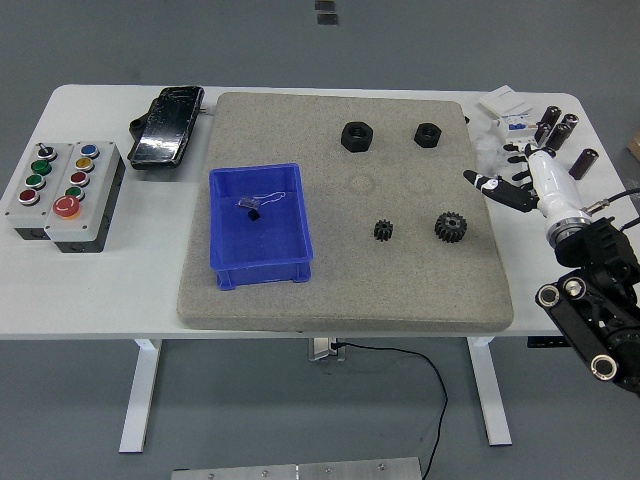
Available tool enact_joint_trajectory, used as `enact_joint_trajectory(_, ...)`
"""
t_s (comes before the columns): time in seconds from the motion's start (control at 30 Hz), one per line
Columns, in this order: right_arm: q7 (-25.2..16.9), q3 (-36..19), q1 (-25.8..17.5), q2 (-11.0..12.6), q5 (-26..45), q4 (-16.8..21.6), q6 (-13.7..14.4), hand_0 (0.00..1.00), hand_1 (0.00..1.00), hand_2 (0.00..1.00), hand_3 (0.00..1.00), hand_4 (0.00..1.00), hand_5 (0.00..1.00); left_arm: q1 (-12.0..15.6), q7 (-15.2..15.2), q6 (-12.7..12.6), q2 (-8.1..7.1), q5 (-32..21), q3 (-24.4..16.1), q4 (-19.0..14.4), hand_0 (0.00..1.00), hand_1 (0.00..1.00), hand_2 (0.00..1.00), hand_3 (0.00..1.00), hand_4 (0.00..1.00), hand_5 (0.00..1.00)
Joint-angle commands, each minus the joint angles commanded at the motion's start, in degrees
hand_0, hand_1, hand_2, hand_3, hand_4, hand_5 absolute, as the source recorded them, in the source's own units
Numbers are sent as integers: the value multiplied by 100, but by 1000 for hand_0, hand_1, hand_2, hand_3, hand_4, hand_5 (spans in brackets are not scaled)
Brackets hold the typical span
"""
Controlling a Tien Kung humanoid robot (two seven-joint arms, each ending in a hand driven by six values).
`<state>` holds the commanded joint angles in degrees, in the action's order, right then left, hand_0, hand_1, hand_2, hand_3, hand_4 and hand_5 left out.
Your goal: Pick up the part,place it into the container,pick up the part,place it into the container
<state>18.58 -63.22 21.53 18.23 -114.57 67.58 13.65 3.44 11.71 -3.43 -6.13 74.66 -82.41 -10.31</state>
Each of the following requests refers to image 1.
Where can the grey-brown foam mat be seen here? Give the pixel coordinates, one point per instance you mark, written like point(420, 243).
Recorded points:
point(350, 280)

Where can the small clear plastic tag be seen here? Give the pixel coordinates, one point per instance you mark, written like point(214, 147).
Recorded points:
point(247, 202)

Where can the crumpled clear plastic bag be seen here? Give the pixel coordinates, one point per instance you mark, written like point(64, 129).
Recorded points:
point(487, 150)

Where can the white wall switch panel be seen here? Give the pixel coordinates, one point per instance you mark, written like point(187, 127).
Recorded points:
point(505, 101)

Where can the white table leg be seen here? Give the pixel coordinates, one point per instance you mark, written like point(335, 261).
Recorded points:
point(140, 395)
point(492, 400)

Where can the small black gear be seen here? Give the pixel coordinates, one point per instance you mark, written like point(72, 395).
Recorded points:
point(383, 230)

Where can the grey metal plate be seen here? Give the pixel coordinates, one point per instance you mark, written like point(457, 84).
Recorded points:
point(297, 471)

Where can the large black gear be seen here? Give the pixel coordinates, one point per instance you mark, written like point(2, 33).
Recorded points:
point(450, 228)

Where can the blue plastic box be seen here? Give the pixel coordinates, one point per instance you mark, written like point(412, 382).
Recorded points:
point(280, 240)

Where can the small black hex nut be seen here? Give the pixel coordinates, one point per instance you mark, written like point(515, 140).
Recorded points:
point(427, 135)

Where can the large black hex nut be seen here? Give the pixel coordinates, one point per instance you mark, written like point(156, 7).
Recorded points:
point(356, 136)

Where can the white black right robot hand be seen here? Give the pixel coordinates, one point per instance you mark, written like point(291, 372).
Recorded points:
point(552, 185)

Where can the silver under-table control box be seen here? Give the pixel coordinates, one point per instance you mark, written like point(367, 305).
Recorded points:
point(320, 350)

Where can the tiny black piece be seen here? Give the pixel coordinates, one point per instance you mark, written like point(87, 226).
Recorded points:
point(254, 215)

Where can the brown cardboard box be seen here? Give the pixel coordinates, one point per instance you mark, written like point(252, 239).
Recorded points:
point(635, 142)

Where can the grey emergency-stop control box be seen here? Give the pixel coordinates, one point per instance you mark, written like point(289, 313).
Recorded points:
point(97, 195)

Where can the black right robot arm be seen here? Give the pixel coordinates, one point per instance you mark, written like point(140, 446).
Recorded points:
point(600, 245)

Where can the glossy black device case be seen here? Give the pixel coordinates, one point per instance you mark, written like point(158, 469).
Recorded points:
point(162, 130)

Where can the black table height panel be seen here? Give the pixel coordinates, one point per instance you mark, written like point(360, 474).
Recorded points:
point(547, 342)

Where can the grey four-button control box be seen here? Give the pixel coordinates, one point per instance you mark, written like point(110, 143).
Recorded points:
point(20, 215)

